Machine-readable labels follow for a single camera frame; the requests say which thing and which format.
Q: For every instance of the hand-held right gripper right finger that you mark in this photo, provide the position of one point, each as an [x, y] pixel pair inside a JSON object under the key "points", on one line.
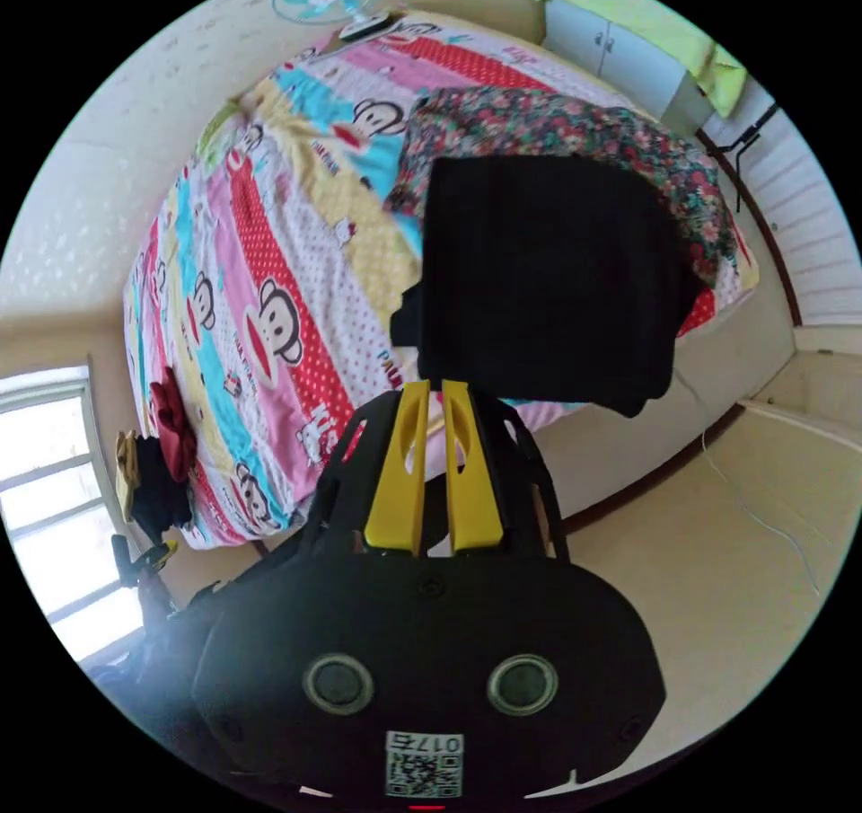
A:
{"points": [[473, 489]]}

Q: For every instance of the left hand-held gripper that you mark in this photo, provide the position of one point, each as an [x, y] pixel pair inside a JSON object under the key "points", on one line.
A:
{"points": [[135, 567]]}

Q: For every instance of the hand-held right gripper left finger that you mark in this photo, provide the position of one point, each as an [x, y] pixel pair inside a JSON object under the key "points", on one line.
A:
{"points": [[397, 483]]}

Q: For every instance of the black garment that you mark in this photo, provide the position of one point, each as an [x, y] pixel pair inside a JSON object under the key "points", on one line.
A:
{"points": [[545, 274]]}

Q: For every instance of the red long sleeve shirt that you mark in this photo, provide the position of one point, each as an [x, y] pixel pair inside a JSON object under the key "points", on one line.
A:
{"points": [[172, 432]]}

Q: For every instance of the pile of clothes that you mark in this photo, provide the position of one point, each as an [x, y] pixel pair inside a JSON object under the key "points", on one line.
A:
{"points": [[151, 489]]}

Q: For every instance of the window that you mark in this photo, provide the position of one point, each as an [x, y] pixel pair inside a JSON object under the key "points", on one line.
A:
{"points": [[54, 489]]}

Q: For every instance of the bed with cartoon printed sheet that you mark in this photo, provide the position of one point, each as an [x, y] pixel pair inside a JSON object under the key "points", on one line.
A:
{"points": [[269, 220]]}

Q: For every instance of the floral quilt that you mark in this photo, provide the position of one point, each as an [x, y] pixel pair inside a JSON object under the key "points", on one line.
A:
{"points": [[606, 126]]}

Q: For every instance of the white cupboard with green cloth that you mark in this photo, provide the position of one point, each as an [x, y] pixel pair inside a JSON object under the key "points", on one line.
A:
{"points": [[626, 38]]}

